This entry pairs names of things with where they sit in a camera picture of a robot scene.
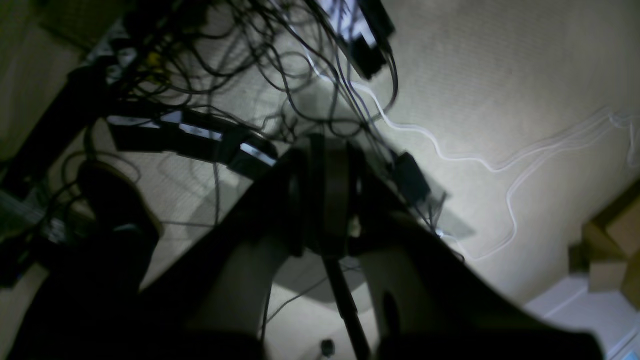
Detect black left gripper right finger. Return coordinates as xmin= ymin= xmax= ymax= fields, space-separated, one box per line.
xmin=350 ymin=150 xmax=604 ymax=360

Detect black power adapter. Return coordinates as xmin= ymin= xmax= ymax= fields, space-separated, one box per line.
xmin=390 ymin=152 xmax=431 ymax=207

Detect tangled black cables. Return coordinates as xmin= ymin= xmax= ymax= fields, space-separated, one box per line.
xmin=85 ymin=0 xmax=401 ymax=151

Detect black power strip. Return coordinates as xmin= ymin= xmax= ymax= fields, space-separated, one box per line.
xmin=106 ymin=110 xmax=279 ymax=180

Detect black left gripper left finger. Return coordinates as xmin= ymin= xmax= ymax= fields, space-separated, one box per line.
xmin=135 ymin=150 xmax=305 ymax=360

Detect white cable on floor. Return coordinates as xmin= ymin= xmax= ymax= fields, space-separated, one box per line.
xmin=305 ymin=50 xmax=640 ymax=263

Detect cardboard box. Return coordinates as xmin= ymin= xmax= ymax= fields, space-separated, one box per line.
xmin=568 ymin=180 xmax=640 ymax=311

